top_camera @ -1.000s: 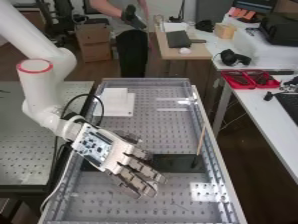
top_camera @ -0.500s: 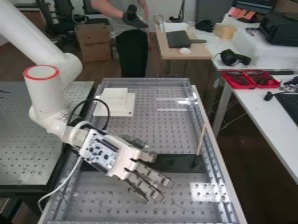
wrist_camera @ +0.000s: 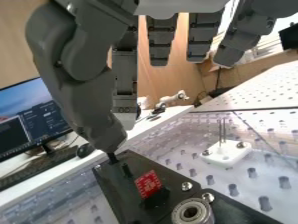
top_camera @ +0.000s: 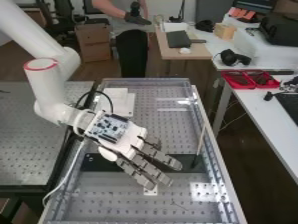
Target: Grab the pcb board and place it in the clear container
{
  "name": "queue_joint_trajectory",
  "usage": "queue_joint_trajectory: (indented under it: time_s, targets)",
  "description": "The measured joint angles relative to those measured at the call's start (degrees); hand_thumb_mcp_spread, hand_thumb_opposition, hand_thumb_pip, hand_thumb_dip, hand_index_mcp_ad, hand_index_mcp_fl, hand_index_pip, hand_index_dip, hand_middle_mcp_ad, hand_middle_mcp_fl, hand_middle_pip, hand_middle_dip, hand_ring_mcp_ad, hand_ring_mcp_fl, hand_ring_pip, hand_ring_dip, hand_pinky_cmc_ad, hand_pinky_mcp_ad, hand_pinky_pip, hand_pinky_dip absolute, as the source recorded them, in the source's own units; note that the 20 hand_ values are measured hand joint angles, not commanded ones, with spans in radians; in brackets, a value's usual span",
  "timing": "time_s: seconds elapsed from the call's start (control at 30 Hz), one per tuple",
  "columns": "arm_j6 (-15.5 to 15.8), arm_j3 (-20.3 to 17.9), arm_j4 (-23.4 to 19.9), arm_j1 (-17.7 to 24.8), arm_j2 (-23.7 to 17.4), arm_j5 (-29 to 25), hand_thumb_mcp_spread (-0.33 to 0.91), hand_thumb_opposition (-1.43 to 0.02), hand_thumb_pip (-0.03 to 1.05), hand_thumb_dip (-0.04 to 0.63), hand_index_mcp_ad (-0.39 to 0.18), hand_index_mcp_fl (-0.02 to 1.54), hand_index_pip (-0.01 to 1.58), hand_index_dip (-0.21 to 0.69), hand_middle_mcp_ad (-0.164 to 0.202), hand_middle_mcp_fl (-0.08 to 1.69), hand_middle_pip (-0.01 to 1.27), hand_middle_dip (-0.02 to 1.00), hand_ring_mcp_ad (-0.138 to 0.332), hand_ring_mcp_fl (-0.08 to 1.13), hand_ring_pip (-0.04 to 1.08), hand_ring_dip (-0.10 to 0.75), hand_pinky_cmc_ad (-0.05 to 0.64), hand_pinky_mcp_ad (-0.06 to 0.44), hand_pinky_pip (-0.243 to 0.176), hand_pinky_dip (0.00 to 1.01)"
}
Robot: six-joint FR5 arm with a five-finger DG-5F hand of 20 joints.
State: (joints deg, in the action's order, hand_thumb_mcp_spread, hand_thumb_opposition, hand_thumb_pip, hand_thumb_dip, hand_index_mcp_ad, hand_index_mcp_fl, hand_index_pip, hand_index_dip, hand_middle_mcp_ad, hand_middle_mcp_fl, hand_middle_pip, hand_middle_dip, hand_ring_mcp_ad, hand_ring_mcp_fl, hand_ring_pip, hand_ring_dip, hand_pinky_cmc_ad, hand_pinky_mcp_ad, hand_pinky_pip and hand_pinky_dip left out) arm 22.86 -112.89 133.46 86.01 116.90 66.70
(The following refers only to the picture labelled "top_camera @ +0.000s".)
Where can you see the dark grey five-finger robot hand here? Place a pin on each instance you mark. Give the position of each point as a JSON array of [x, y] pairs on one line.
[[127, 140]]

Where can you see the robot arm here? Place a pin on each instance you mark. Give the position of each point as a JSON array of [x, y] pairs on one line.
[[44, 83]]

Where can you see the black plate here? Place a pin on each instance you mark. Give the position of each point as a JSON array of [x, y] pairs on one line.
[[101, 163]]

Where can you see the clear box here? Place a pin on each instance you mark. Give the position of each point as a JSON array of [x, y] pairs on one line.
[[213, 160]]

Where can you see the wooden desk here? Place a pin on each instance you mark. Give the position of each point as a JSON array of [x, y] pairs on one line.
[[194, 63]]

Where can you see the person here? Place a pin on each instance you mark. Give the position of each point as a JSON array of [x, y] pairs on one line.
[[130, 46]]

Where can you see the white computer mouse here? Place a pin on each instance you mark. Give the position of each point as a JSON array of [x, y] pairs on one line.
[[185, 50]]

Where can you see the red tray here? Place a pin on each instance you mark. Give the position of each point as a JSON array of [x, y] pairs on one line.
[[263, 78], [236, 80]]

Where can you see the cardboard box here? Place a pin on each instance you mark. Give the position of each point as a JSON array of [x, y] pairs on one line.
[[93, 41]]

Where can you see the white desk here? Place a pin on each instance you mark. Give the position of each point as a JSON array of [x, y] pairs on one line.
[[266, 56], [270, 126]]

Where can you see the black laptop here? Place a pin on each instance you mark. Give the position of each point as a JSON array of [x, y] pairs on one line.
[[178, 39]]

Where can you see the black headphones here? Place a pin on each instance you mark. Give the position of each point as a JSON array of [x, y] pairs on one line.
[[230, 57]]

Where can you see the small wooden box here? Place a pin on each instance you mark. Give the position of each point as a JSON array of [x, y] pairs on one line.
[[223, 31]]

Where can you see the black office chair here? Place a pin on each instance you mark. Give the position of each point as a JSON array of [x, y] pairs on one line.
[[57, 16]]

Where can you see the black bag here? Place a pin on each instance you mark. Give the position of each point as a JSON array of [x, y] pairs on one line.
[[280, 30]]

